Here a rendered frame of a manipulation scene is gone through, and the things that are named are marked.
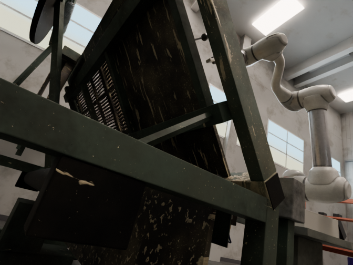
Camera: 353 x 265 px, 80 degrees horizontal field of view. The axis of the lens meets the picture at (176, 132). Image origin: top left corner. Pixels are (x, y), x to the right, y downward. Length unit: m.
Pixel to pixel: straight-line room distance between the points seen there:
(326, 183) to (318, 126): 0.36
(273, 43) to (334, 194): 0.91
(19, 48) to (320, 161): 4.67
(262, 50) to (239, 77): 0.48
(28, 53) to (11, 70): 0.43
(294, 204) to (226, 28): 0.79
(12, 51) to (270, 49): 4.28
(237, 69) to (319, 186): 0.95
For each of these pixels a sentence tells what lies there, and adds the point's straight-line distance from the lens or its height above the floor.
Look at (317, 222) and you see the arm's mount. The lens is 1.55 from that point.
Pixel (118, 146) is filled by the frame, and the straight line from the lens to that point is 0.50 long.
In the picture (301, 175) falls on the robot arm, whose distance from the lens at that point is 1.66.
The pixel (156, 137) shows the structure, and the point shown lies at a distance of 0.67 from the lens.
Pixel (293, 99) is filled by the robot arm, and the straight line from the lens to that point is 1.73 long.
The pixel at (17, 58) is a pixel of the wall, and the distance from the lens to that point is 4.76.
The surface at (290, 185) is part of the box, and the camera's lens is 1.10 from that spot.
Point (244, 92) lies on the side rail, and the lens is 0.87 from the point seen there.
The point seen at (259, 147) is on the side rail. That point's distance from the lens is 0.89.
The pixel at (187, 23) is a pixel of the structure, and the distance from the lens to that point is 0.99.
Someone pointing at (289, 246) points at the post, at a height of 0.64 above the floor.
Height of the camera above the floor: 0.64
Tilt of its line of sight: 21 degrees up
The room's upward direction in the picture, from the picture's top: 15 degrees clockwise
